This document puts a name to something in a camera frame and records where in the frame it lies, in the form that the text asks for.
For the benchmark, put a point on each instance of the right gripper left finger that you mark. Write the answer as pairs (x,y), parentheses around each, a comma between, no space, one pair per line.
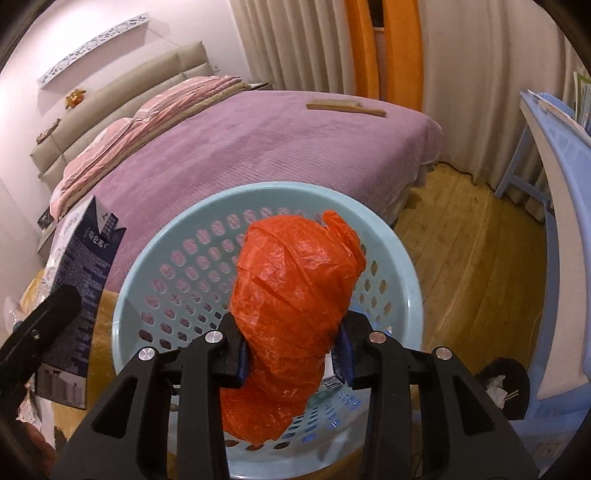
(125,435)

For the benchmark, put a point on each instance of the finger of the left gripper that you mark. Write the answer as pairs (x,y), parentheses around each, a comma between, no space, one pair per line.
(23,351)

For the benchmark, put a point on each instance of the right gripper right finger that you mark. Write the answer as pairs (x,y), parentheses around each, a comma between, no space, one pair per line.
(464,434)

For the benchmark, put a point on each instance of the dark blue white carton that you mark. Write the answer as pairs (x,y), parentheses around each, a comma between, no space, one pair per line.
(83,250)

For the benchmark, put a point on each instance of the orange plastic bag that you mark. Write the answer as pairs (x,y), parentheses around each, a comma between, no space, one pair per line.
(294,285)

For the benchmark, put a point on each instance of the black trash bin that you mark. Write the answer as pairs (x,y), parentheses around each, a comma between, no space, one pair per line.
(507,383)

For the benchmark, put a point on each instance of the grey nightstand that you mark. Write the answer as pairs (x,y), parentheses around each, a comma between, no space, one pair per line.
(45,242)

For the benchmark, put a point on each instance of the light blue plastic basket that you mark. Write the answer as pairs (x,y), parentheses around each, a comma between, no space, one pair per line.
(180,285)

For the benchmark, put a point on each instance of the dark item on headboard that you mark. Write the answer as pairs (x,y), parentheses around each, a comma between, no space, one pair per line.
(47,133)

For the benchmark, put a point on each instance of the orange plush toy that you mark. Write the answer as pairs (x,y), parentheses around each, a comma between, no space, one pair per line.
(74,98)

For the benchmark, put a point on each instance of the beige padded headboard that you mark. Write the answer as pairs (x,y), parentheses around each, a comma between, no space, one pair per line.
(119,99)

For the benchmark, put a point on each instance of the blue white desk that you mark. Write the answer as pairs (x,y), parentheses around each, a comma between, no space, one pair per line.
(552,165)

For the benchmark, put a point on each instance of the folded pink quilt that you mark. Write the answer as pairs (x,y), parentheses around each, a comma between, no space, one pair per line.
(124,136)

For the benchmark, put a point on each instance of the bed with purple cover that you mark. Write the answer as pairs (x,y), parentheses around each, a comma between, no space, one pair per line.
(267,135)

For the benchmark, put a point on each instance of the wooden stick on bed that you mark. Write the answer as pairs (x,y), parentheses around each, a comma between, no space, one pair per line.
(344,107)

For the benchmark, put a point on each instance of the beige curtain right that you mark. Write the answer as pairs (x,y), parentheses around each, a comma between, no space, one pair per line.
(479,57)

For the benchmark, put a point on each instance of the beige curtain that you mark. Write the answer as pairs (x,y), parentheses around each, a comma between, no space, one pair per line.
(297,44)
(479,57)

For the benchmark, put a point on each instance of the beige curtain left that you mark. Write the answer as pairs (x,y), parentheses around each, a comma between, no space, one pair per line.
(297,44)

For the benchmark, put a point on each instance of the orange curtain left strip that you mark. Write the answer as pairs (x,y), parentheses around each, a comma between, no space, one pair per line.
(364,50)

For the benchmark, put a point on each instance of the dark picture frame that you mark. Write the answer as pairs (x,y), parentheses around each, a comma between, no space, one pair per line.
(45,220)

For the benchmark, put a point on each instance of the white decorative wall shelf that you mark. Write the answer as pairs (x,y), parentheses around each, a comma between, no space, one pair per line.
(91,45)

